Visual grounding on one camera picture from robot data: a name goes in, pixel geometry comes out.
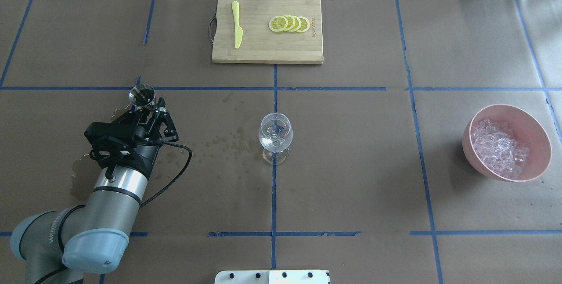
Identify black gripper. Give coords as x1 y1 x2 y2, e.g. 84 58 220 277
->
90 98 179 177

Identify back lemon slice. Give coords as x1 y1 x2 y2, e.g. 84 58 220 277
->
296 16 310 33

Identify lemon slice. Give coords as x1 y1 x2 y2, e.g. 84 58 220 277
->
289 16 302 32
296 16 310 33
283 15 293 32
268 16 289 32

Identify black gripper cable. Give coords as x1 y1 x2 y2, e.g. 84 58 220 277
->
140 140 193 208

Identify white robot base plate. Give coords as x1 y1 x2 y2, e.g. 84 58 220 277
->
214 270 331 284

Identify pile of clear ice cubes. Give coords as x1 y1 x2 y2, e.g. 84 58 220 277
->
470 119 530 180

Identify front lemon slice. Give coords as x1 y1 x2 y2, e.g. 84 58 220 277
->
268 16 289 32

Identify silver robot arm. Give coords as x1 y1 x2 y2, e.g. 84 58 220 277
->
10 98 178 284

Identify pink bowl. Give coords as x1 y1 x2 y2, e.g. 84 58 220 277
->
462 104 552 183

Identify bamboo cutting board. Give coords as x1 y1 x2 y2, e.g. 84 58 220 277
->
212 0 324 65

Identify clear wine glass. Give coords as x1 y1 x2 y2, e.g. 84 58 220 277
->
258 112 294 166

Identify yellow plastic knife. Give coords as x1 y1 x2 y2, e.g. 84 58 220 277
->
231 0 244 49

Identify steel double jigger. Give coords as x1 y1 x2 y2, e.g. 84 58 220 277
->
129 83 156 109

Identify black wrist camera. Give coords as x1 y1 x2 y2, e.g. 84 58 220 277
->
84 122 145 154

